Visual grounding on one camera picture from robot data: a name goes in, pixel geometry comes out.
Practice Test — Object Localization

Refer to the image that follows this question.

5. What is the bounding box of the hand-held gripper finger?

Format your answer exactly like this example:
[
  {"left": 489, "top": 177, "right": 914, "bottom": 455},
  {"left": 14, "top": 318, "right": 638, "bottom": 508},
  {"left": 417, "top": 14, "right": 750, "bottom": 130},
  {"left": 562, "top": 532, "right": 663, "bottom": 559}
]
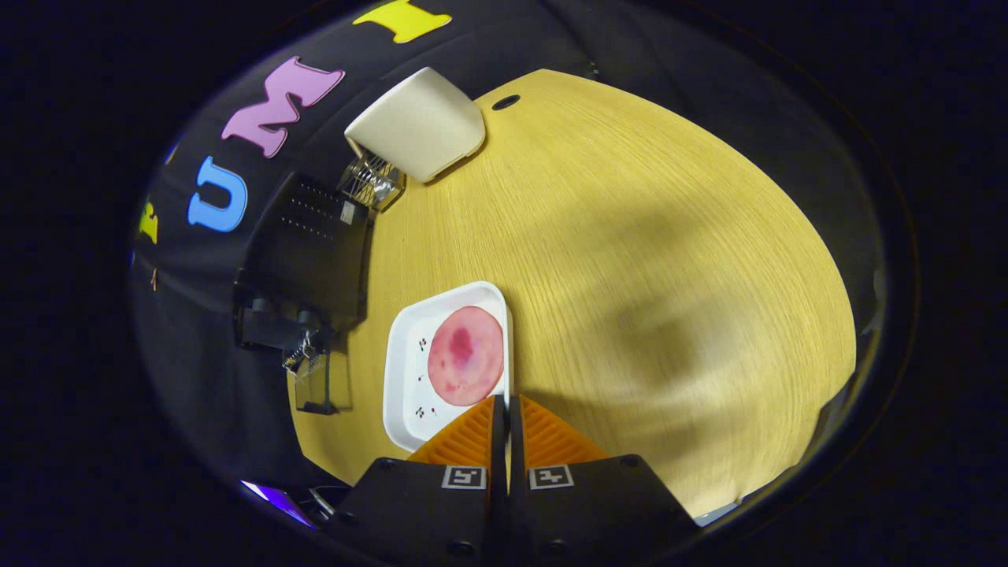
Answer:
[
  {"left": 510, "top": 394, "right": 698, "bottom": 561},
  {"left": 331, "top": 395, "right": 505, "bottom": 561}
]

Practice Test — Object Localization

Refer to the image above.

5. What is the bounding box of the pink round meat slice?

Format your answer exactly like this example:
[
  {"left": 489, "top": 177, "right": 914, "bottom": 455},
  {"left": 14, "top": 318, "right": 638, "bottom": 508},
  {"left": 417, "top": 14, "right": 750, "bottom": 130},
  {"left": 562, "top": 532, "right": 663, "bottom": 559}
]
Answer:
[{"left": 428, "top": 306, "right": 505, "bottom": 407}]

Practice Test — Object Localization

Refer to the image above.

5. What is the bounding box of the white square plate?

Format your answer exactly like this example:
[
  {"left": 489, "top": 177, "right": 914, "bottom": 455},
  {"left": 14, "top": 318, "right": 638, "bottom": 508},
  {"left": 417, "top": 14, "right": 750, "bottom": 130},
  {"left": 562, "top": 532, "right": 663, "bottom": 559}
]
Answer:
[{"left": 383, "top": 281, "right": 514, "bottom": 453}]

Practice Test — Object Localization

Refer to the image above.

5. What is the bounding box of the black toaster oven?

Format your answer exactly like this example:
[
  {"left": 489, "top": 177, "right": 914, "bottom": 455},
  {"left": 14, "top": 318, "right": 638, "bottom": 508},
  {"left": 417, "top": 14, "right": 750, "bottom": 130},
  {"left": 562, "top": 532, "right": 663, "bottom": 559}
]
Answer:
[{"left": 234, "top": 172, "right": 372, "bottom": 416}]

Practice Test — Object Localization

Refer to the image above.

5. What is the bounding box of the white pop-up toaster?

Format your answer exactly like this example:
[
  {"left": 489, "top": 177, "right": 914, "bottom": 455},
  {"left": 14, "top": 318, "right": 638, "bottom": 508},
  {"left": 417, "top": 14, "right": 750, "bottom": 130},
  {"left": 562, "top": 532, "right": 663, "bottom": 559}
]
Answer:
[{"left": 344, "top": 67, "right": 487, "bottom": 184}]

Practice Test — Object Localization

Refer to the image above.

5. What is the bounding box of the clear utensil jar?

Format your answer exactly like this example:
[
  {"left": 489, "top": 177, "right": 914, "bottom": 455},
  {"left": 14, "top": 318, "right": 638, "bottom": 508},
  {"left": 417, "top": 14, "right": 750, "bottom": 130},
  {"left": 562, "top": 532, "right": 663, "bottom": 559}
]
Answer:
[{"left": 337, "top": 150, "right": 407, "bottom": 212}]

